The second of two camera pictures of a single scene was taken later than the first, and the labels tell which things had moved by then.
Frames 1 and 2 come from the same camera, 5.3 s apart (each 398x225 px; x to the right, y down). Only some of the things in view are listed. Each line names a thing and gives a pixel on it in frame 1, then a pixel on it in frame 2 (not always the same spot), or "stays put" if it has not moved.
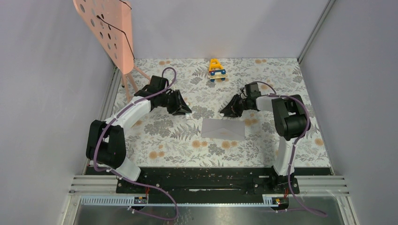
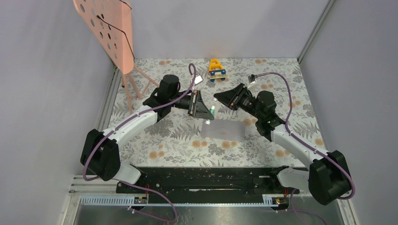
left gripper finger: x=181 y=108 → x=198 y=107
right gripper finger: x=234 y=108 → x=229 y=97
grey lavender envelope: x=221 y=129 stays put
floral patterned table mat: x=206 y=138 stays put
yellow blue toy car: x=216 y=71 stays put
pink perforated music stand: x=110 y=22 stays put
